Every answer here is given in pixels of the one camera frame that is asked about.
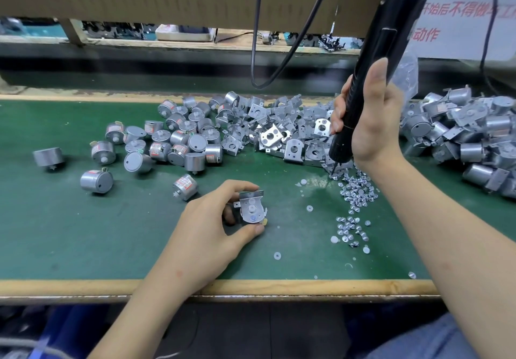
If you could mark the person's right hand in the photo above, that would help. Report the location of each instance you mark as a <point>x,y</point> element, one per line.
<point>379,121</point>

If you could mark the person's left hand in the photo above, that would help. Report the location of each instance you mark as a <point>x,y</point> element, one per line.
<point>201,242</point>

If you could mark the silver metal bracket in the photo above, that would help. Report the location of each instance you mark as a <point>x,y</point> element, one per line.
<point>248,202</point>

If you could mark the black electric screwdriver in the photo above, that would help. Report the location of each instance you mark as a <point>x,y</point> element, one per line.
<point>387,32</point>

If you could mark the pile of assembled motors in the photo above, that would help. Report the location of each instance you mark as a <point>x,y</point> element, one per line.
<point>468,129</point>

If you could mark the pile of silver motors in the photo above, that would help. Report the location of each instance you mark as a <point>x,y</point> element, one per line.
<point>161,149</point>

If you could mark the pile of metal brackets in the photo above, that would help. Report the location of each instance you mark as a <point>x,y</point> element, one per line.
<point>266,125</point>

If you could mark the person's right forearm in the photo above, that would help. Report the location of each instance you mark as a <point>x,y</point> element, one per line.
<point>459,266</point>

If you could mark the person's left forearm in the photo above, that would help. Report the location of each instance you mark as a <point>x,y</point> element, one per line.
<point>149,322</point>

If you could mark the small clear plastic bag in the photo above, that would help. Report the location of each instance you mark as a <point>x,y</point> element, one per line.
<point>409,69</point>

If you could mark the scatter of small silver screws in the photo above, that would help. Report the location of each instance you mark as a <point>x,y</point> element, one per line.
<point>355,193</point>

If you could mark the white paper sign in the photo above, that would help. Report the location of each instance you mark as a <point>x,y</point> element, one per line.
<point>472,8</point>

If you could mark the blue plastic bin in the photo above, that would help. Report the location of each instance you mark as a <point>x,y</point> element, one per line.
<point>72,330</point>

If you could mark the green bench mat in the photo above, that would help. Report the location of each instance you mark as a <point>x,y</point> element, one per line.
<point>32,250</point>

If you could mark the grey blue trousers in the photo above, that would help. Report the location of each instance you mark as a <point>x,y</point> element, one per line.
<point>427,340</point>

